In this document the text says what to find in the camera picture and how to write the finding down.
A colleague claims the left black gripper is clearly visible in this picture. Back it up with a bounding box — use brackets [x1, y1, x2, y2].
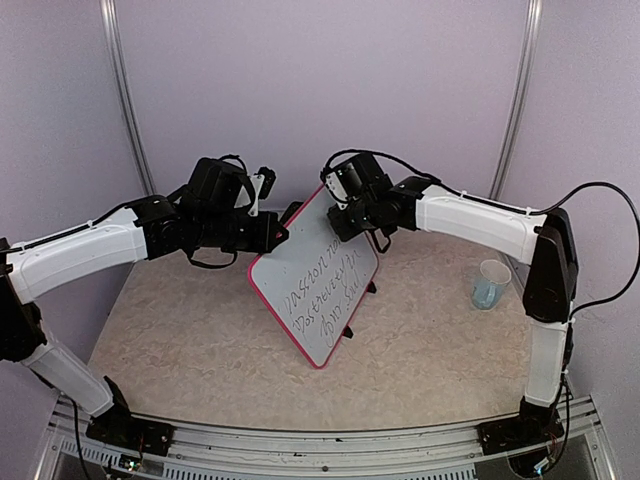
[196, 210, 290, 255]

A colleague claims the pink framed whiteboard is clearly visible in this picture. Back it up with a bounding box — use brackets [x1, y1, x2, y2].
[248, 187, 379, 369]

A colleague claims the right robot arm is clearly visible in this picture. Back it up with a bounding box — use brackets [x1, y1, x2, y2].
[320, 149, 578, 444]

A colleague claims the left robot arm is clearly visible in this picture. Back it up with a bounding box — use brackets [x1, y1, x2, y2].
[1, 154, 289, 445]

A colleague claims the black floral square plate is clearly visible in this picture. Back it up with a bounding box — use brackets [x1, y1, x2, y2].
[280, 201, 303, 224]

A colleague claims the light blue mug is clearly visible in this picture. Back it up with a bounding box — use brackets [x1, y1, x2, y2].
[471, 259, 512, 311]

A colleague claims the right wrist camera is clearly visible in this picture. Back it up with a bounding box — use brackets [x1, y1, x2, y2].
[320, 168, 348, 210]

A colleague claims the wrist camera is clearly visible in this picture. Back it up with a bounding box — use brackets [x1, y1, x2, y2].
[320, 168, 348, 210]
[234, 166, 276, 217]

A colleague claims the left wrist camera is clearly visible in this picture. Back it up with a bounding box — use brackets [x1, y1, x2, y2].
[234, 166, 276, 217]

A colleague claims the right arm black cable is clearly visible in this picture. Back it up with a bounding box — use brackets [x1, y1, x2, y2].
[319, 148, 640, 314]

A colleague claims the front aluminium rail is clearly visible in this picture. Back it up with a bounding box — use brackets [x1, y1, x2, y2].
[34, 397, 616, 480]

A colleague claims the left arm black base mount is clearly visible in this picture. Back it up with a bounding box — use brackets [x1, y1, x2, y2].
[86, 376, 175, 457]

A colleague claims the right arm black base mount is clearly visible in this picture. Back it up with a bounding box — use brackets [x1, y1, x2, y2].
[477, 398, 564, 455]

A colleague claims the right aluminium frame post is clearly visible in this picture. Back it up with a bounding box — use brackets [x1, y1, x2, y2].
[489, 0, 543, 200]

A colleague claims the aluminium frame post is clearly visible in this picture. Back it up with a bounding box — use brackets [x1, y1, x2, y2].
[99, 0, 156, 195]
[489, 0, 543, 200]

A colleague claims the left aluminium frame post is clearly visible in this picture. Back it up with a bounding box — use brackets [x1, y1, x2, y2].
[99, 0, 156, 195]

